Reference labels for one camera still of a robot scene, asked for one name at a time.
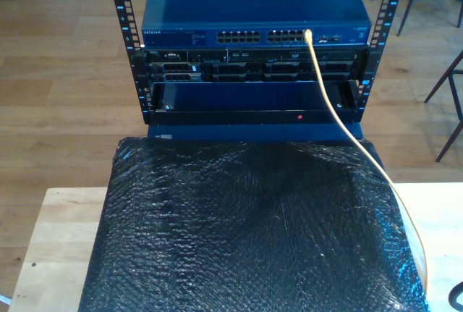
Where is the yellow network cable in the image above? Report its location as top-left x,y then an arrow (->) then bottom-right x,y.
302,28 -> 430,293

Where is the black rack server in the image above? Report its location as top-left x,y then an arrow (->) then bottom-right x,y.
132,48 -> 370,84

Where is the black bubble mat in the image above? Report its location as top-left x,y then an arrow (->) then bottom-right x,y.
77,136 -> 431,312

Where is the slant-legged chair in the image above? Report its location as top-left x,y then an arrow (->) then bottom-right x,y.
424,49 -> 463,163

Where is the blue rack base plate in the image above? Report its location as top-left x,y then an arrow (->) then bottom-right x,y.
147,123 -> 364,143

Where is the blue network switch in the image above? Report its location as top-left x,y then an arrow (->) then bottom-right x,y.
140,0 -> 373,49

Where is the black perforated rack post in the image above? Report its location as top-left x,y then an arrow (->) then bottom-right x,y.
354,0 -> 409,124
105,0 -> 153,125

